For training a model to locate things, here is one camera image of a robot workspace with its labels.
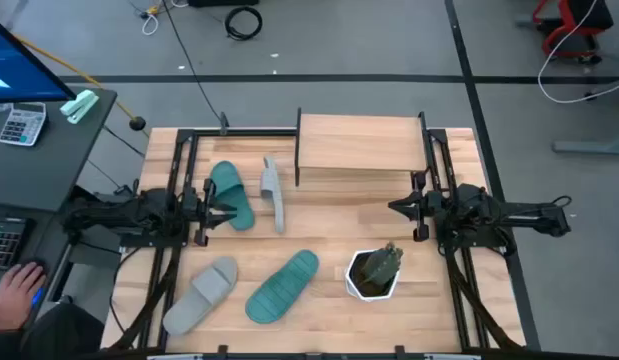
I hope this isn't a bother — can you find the person's hand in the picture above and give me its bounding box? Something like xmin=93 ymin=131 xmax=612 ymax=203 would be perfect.
xmin=0 ymin=261 xmax=47 ymax=331

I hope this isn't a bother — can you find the coiled black cable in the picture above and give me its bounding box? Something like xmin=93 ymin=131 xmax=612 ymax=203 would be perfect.
xmin=224 ymin=5 xmax=264 ymax=42

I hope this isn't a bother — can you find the wooden shelf with black legs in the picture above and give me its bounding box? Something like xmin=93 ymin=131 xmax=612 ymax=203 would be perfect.
xmin=294 ymin=106 xmax=430 ymax=188

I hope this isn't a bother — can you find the small white cable coil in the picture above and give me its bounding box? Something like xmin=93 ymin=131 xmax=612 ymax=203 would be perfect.
xmin=141 ymin=4 xmax=161 ymax=37

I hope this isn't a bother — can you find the black computer monitor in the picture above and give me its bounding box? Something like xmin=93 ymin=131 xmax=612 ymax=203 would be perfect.
xmin=0 ymin=14 xmax=78 ymax=105

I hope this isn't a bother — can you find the black office desk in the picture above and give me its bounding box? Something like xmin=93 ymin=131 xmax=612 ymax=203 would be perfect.
xmin=0 ymin=87 xmax=118 ymax=332

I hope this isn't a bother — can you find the grey desk foot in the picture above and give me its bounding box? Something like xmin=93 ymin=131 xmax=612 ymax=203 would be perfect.
xmin=552 ymin=124 xmax=619 ymax=155

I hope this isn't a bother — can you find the black keyboard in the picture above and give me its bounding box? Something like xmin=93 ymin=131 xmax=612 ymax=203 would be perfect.
xmin=0 ymin=217 xmax=29 ymax=272

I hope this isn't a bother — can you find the long white cable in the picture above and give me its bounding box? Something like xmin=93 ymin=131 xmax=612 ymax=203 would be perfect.
xmin=537 ymin=0 xmax=619 ymax=105

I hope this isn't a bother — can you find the flat black box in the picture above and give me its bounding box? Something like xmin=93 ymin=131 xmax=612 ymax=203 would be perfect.
xmin=187 ymin=0 xmax=260 ymax=8

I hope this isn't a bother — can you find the red and black chair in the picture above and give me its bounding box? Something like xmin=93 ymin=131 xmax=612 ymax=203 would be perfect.
xmin=531 ymin=0 xmax=615 ymax=65

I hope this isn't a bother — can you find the black aluminium table frame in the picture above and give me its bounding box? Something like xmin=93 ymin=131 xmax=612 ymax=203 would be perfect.
xmin=108 ymin=112 xmax=528 ymax=360

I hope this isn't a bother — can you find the person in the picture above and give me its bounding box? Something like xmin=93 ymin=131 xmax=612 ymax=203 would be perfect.
xmin=0 ymin=302 xmax=106 ymax=360

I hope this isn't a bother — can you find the grey rubber slide sandal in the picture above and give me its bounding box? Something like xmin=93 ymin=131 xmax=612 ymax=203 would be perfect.
xmin=161 ymin=256 xmax=239 ymax=337
xmin=259 ymin=156 xmax=286 ymax=235

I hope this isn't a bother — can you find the black hanging cable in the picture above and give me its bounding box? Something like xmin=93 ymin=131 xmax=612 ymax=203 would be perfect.
xmin=160 ymin=0 xmax=226 ymax=126

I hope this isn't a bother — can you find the white calculator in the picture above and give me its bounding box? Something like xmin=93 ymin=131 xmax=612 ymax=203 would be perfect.
xmin=0 ymin=101 xmax=48 ymax=148

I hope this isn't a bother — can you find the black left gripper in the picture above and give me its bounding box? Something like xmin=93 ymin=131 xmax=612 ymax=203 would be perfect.
xmin=182 ymin=178 xmax=238 ymax=247

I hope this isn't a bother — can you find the green cactus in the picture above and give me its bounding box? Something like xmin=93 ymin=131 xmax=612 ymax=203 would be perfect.
xmin=361 ymin=241 xmax=405 ymax=287

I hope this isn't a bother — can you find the slanted yellow cable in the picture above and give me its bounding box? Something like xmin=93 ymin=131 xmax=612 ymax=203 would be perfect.
xmin=11 ymin=33 xmax=151 ymax=139

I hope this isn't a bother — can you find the white plant pot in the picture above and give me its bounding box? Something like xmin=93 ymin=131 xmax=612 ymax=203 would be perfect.
xmin=344 ymin=249 xmax=401 ymax=303

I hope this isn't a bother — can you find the thin black cable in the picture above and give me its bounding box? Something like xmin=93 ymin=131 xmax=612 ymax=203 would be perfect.
xmin=102 ymin=124 xmax=146 ymax=159
xmin=86 ymin=158 xmax=121 ymax=190

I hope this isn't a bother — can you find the green rubber slide sandal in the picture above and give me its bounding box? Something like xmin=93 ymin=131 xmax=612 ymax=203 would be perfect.
xmin=244 ymin=249 xmax=321 ymax=325
xmin=208 ymin=159 xmax=256 ymax=232

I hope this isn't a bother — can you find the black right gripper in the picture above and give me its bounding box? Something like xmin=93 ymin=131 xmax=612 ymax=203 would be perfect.
xmin=388 ymin=171 xmax=444 ymax=244

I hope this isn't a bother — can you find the mint green stapler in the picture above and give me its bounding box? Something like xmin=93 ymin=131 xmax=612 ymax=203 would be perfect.
xmin=59 ymin=89 xmax=100 ymax=125

